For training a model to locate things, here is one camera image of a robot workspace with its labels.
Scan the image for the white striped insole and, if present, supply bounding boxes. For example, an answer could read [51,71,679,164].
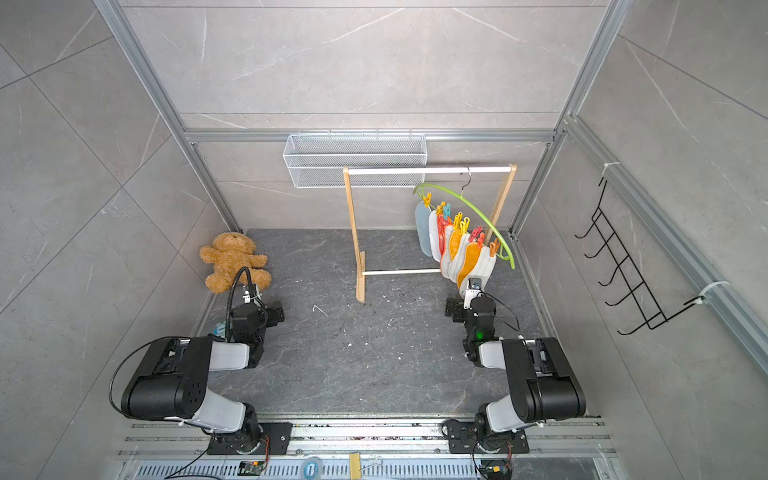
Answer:
[459,246,496,298]

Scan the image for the orange fuzzy insole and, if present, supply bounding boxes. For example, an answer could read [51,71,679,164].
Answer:
[457,238,483,286]

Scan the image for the green clip hanger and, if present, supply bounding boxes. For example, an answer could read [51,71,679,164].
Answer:
[412,166,517,271]

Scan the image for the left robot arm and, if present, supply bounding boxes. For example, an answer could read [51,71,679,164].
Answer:
[108,267,284,452]

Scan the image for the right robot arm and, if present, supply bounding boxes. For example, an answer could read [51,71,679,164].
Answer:
[445,292,587,446]

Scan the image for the small blue toy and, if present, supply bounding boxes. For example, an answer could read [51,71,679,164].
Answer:
[213,322,226,338]

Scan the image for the brown teddy bear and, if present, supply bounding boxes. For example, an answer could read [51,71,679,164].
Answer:
[199,232,272,294]

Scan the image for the red orange-edged insole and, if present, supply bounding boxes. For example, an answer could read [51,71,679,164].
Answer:
[437,213,453,262]

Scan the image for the wooden clothes rack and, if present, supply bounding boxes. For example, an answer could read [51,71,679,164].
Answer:
[342,164,517,303]

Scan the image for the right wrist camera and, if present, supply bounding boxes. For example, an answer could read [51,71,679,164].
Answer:
[463,286,482,309]

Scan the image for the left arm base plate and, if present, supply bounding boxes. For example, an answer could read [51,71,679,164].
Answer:
[207,422,293,455]

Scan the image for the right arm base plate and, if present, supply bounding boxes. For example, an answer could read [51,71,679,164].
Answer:
[440,419,530,454]

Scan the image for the aluminium floor rail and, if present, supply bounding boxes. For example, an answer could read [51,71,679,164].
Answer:
[106,415,627,479]

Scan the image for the white wire mesh basket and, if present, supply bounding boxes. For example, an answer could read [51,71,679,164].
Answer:
[283,133,428,189]

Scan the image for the black wall hook rack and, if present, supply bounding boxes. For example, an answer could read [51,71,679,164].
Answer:
[574,178,705,337]

